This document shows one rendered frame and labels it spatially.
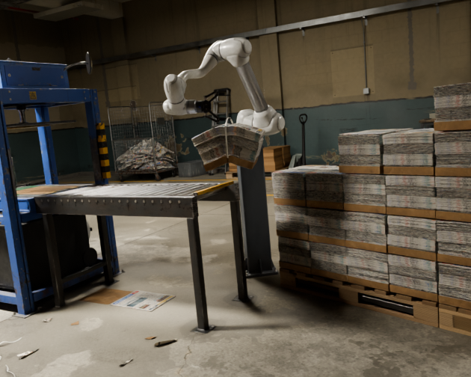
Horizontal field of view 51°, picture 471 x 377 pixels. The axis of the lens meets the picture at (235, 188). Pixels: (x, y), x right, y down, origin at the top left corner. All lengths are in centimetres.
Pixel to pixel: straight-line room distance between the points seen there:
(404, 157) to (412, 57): 702
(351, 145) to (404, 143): 34
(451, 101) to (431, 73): 701
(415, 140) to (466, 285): 79
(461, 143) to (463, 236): 47
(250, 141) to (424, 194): 102
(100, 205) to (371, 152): 170
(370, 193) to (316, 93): 735
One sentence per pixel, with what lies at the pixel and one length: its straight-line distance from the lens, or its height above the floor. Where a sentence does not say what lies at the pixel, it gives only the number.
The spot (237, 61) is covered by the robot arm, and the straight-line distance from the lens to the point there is 337.
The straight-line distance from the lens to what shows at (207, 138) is 301.
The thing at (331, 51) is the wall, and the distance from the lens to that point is 1014.
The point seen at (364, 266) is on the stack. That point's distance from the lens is 309.
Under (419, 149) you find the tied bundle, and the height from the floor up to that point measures 97.
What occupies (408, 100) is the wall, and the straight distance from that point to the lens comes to 973.
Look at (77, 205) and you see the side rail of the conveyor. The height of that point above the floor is 74.
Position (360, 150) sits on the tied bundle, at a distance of 295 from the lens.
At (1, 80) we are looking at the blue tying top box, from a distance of 379.
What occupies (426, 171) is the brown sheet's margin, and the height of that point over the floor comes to 86.
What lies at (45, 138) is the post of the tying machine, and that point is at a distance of 458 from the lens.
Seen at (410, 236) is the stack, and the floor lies 49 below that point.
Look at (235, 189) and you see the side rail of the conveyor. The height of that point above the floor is 76.
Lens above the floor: 122
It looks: 8 degrees down
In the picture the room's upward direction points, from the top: 5 degrees counter-clockwise
